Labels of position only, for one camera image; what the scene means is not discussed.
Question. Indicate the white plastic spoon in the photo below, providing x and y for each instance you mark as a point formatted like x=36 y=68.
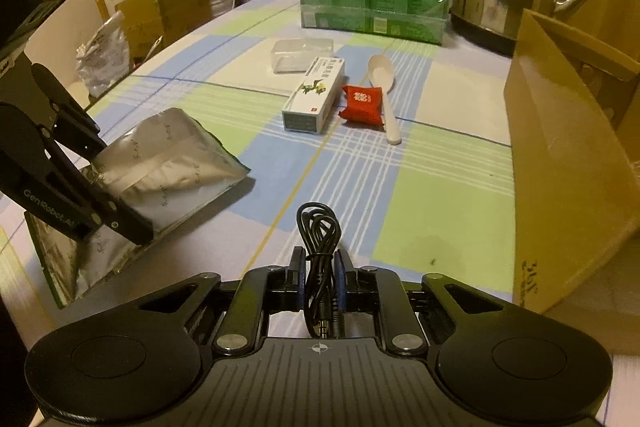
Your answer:
x=380 y=69

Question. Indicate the large cardboard box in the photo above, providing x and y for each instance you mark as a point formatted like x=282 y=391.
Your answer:
x=565 y=157

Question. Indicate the red packet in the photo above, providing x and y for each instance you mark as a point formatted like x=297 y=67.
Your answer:
x=361 y=104

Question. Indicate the white box with plant print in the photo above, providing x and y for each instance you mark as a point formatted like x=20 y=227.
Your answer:
x=312 y=97

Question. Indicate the silver foil bag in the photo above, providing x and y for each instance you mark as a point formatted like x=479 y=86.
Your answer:
x=165 y=157

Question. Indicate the green tissue pack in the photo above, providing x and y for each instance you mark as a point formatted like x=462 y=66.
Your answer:
x=350 y=2

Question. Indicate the crinkled plastic bag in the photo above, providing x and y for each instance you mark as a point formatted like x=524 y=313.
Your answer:
x=102 y=57

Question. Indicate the clear plastic box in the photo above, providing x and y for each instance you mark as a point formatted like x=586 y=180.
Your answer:
x=300 y=57

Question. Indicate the open brown carton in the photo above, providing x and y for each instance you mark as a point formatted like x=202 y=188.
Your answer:
x=180 y=7

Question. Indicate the white bucket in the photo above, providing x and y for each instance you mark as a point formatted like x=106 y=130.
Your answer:
x=220 y=4

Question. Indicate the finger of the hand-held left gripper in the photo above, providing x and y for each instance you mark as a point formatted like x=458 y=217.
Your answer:
x=132 y=229
x=80 y=132

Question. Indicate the checked tablecloth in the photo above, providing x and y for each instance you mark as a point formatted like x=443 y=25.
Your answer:
x=350 y=182

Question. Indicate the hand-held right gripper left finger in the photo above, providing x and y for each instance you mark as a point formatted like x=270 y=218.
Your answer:
x=299 y=279

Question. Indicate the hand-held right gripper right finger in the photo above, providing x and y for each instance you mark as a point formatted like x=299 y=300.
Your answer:
x=342 y=279

